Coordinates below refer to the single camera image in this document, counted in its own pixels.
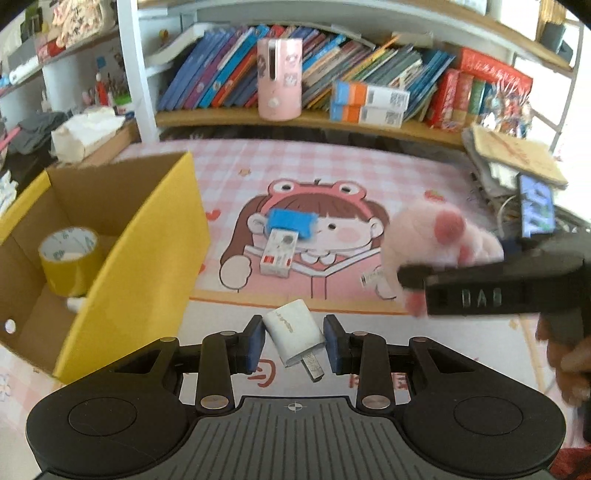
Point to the small blue object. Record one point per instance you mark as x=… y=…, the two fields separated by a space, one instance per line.
x=291 y=223

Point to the smartphone with lit screen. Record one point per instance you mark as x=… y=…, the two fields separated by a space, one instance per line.
x=536 y=207

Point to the white printed shirt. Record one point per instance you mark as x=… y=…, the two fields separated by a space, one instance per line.
x=7 y=189

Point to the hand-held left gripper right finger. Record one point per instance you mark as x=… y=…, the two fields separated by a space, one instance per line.
x=330 y=344

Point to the white bookshelf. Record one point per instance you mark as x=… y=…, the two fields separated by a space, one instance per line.
x=138 y=69

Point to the yellow tape roll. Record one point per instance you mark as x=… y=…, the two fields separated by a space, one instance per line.
x=64 y=277

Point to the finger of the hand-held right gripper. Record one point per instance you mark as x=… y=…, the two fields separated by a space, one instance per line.
x=511 y=245
x=415 y=277

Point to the stack of papers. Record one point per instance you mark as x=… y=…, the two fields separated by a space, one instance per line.
x=489 y=177

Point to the pink cylindrical container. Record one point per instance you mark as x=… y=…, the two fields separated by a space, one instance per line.
x=279 y=78

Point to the pink plush toy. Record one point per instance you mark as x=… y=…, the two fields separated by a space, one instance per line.
x=425 y=235

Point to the row of books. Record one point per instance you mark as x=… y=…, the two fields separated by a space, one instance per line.
x=217 y=69

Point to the grey folded clothes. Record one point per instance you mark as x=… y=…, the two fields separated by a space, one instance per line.
x=37 y=131

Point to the pink checked tablecloth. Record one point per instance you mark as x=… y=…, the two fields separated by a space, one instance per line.
x=277 y=170

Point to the pink bunny decoration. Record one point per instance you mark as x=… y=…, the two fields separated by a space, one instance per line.
x=81 y=21

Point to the white side shelf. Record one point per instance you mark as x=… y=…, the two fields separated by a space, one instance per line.
x=60 y=78

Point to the white charger plug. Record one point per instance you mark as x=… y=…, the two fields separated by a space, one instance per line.
x=291 y=332

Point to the wooden chessboard box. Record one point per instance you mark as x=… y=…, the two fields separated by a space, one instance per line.
x=115 y=143

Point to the thick red book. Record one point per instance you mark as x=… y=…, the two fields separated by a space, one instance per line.
x=466 y=87

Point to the colourful figure cards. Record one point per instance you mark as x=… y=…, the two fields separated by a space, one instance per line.
x=508 y=113

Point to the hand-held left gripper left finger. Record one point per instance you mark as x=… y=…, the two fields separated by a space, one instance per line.
x=256 y=345

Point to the person's right hand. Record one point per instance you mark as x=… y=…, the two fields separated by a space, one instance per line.
x=575 y=369

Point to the small white and red box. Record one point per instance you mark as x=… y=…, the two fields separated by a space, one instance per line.
x=278 y=256

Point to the orange and blue box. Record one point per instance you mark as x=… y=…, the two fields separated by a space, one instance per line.
x=369 y=115
x=374 y=96

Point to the yellow cardboard box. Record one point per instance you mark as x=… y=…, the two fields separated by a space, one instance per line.
x=138 y=277

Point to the brown kraft envelope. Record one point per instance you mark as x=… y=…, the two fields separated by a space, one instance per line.
x=517 y=154

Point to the white tissue box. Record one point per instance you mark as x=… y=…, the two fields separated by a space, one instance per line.
x=83 y=131

